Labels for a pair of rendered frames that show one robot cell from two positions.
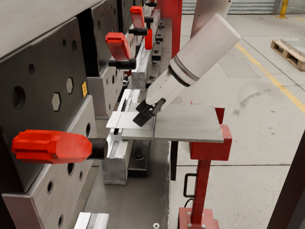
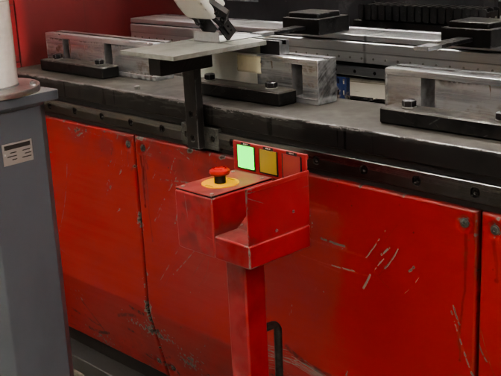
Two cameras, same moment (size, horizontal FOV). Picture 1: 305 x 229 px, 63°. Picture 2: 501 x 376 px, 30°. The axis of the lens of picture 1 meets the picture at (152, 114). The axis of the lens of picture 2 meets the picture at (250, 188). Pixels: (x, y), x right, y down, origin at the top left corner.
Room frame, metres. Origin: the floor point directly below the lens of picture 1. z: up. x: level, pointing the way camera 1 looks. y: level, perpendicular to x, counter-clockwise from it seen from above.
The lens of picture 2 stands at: (2.07, -1.46, 1.27)
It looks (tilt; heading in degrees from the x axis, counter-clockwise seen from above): 16 degrees down; 133
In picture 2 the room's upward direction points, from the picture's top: 3 degrees counter-clockwise
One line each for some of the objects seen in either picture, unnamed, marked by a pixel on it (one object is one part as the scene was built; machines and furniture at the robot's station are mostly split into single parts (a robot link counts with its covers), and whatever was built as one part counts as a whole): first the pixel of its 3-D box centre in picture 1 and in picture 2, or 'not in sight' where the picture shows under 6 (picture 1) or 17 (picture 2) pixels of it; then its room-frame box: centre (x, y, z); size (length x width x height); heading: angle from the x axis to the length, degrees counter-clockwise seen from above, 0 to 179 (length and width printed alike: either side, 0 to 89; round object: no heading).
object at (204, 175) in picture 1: (200, 187); (250, 374); (0.91, -0.25, 0.39); 0.05 x 0.05 x 0.54; 86
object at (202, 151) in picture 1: (209, 130); (241, 201); (0.91, -0.25, 0.75); 0.20 x 0.16 x 0.18; 176
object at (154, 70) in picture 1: (153, 73); (453, 121); (1.22, -0.01, 0.89); 0.30 x 0.05 x 0.03; 176
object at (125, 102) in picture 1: (122, 116); (252, 44); (0.64, 0.09, 0.98); 0.20 x 0.03 x 0.03; 176
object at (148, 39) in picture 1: (146, 33); not in sight; (0.77, 0.02, 1.20); 0.04 x 0.02 x 0.10; 86
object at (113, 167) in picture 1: (125, 128); (262, 73); (0.67, 0.09, 0.92); 0.39 x 0.06 x 0.10; 176
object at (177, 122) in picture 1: (171, 120); (194, 47); (0.61, -0.06, 1.00); 0.26 x 0.18 x 0.01; 86
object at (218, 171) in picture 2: not in sight; (220, 177); (0.86, -0.26, 0.79); 0.04 x 0.04 x 0.04
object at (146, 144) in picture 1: (142, 140); (239, 90); (0.65, 0.03, 0.89); 0.30 x 0.05 x 0.03; 176
